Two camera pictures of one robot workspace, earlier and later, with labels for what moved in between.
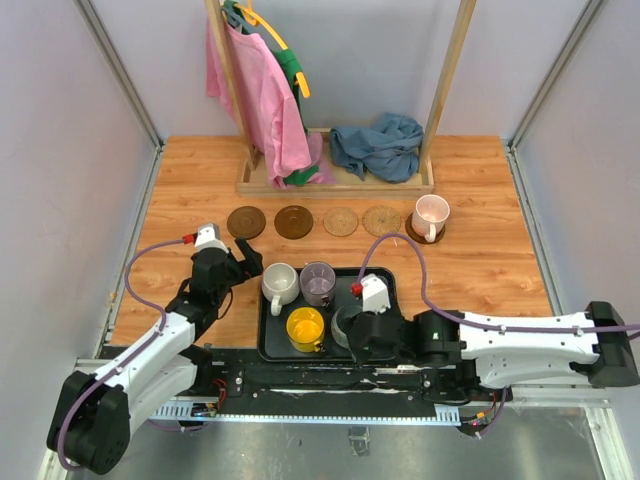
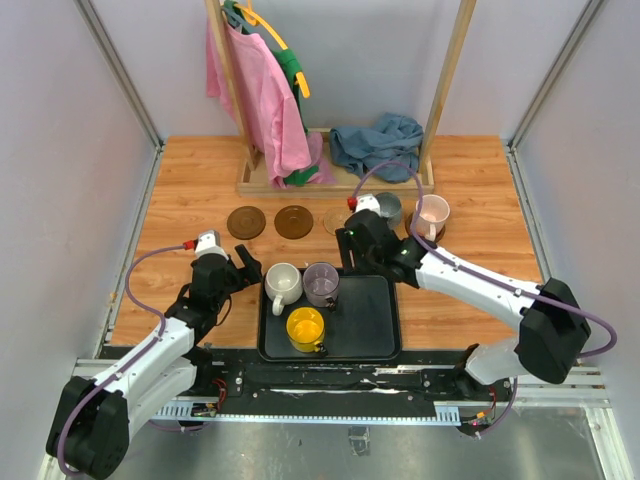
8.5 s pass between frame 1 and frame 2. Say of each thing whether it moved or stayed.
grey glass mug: moved
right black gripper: moved
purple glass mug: stayed
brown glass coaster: stayed
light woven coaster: stayed
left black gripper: stayed
